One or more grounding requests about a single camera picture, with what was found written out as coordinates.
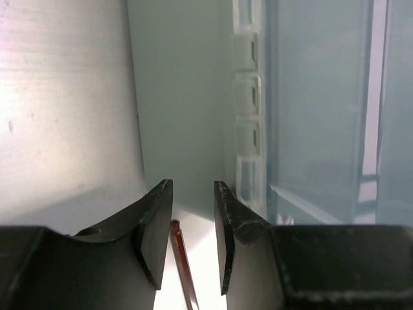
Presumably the long brown hex key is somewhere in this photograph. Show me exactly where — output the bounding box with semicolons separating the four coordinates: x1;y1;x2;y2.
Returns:
170;220;199;310

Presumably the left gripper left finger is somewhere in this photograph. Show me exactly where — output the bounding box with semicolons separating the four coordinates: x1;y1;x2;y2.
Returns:
75;179;173;290

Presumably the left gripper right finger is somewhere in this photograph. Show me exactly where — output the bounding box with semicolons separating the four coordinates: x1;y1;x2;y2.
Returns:
214;181;274;296

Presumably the green plastic toolbox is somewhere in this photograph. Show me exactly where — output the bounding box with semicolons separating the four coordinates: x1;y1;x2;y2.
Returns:
127;1;412;225

